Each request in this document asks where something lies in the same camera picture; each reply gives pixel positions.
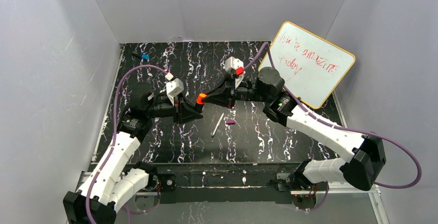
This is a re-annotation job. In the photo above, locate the orange black highlighter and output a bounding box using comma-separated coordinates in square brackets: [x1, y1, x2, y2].
[195, 93, 207, 113]

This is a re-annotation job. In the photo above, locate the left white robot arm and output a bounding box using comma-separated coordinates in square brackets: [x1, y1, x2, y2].
[63, 92, 206, 223]

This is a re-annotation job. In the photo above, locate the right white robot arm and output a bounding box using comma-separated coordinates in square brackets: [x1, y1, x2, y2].
[197, 67, 386, 191]

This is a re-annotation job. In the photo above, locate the blue capped black marker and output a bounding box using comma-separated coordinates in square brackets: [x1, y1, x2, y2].
[132, 52, 150, 60]

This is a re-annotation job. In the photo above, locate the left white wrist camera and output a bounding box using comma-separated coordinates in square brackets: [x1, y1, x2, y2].
[166, 78, 184, 106]

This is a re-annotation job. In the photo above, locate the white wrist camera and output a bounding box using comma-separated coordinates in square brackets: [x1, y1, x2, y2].
[224, 57, 245, 89]
[166, 78, 184, 106]

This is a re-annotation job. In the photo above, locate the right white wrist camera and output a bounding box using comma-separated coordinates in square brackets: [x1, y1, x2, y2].
[224, 57, 245, 89]

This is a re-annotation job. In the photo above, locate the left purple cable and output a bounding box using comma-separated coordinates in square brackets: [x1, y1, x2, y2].
[85, 65, 172, 224]

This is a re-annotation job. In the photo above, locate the purple cable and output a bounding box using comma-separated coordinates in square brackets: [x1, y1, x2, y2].
[85, 65, 172, 224]
[243, 42, 422, 189]

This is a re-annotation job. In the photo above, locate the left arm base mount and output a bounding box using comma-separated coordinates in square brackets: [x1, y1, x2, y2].
[134, 175, 175, 214]

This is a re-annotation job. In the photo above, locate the whiteboard with orange frame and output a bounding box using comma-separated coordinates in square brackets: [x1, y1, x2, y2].
[259, 21, 356, 109]

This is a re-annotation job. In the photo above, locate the aluminium frame rail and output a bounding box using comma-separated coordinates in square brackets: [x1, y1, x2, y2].
[76, 89, 391, 224]

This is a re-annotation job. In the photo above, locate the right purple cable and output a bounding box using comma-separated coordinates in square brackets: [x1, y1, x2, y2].
[243, 42, 422, 189]

